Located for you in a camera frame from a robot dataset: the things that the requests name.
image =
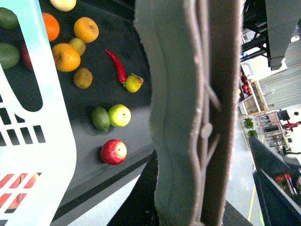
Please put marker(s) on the light teal shopping basket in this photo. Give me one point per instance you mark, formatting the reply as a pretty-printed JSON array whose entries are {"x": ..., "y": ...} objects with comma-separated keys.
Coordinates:
[{"x": 39, "y": 154}]

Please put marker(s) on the red apple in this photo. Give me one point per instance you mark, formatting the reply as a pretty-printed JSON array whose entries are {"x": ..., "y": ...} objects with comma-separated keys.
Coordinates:
[
  {"x": 113, "y": 152},
  {"x": 26, "y": 58}
]

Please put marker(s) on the yellow green pear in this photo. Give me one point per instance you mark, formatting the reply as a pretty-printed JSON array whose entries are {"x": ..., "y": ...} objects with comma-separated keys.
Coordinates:
[{"x": 134, "y": 83}]

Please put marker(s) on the grey basket handle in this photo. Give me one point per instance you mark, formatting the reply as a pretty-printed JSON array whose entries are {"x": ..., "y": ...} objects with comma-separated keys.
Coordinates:
[{"x": 193, "y": 49}]

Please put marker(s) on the green lime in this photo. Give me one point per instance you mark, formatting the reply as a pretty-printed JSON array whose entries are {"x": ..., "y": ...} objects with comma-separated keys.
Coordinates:
[
  {"x": 100, "y": 118},
  {"x": 8, "y": 19},
  {"x": 9, "y": 55}
]

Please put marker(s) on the green lime lower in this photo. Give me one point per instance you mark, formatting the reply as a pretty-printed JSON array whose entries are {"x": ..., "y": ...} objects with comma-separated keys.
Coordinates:
[{"x": 9, "y": 55}]

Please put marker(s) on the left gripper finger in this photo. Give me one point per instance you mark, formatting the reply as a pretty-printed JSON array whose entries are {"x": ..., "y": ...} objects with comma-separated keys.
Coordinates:
[{"x": 276, "y": 179}]

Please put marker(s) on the white apple with stem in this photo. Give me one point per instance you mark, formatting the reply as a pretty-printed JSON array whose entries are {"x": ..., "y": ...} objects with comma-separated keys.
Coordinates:
[{"x": 64, "y": 5}]

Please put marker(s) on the red apple front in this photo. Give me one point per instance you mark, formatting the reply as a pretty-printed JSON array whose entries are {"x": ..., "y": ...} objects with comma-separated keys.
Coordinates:
[{"x": 113, "y": 152}]

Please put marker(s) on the green lime front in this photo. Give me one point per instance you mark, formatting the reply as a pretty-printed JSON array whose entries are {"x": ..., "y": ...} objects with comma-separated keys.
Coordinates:
[{"x": 100, "y": 118}]

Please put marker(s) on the brown kiwi fruit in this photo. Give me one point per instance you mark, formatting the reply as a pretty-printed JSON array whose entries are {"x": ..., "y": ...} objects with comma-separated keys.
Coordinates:
[{"x": 83, "y": 78}]

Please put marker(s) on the yellow orange apple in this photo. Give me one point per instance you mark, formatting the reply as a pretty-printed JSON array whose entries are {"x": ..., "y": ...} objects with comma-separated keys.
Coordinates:
[
  {"x": 86, "y": 29},
  {"x": 67, "y": 59}
]

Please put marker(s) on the yellow orange apple lower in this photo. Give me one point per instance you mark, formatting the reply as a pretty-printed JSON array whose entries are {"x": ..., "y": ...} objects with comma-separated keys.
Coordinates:
[{"x": 67, "y": 59}]

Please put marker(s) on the bright green apple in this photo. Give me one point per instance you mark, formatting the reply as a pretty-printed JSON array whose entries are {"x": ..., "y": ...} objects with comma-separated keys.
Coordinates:
[{"x": 119, "y": 115}]

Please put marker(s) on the small orange tangerine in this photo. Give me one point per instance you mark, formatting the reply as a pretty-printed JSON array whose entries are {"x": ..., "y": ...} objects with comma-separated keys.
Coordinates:
[{"x": 52, "y": 26}]

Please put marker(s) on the red chili pepper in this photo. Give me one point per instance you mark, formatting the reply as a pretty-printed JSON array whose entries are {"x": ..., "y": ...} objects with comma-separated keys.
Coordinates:
[{"x": 121, "y": 74}]

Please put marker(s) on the green lime upper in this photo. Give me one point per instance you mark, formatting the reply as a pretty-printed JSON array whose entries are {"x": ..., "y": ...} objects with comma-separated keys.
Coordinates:
[{"x": 8, "y": 19}]

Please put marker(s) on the red apple centre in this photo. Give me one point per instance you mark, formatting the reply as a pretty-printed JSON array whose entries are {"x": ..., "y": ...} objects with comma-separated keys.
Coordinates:
[{"x": 26, "y": 58}]

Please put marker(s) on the yellow orange apple upper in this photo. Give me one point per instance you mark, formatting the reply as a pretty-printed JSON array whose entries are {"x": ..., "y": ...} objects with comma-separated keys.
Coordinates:
[{"x": 86, "y": 29}]

